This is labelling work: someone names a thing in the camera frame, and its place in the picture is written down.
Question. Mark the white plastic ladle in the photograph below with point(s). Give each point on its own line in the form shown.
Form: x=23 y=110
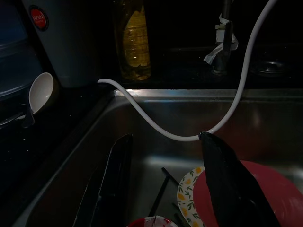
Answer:
x=41 y=91

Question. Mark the red and white bowl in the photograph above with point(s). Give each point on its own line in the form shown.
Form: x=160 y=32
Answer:
x=151 y=222

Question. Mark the metal faucet with white tape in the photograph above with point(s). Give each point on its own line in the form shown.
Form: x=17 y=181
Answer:
x=221 y=63

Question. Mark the lemon print plate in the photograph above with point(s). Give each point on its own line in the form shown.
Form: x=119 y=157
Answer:
x=185 y=196

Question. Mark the yellow cooking oil bottle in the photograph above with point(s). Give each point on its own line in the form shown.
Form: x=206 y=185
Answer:
x=135 y=47

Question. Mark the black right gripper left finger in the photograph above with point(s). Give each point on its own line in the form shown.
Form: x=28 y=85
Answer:
x=106 y=194

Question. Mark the round glass lid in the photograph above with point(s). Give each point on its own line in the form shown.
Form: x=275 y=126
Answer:
x=270 y=68

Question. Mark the stainless steel sink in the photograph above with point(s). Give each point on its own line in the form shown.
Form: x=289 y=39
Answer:
x=165 y=108

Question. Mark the grey canister with red sticker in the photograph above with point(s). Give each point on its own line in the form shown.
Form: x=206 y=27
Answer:
x=66 y=47

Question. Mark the pink plate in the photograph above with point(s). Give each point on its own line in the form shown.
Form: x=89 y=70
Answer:
x=272 y=189

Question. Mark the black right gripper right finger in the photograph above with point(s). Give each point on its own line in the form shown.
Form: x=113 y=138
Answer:
x=232 y=189

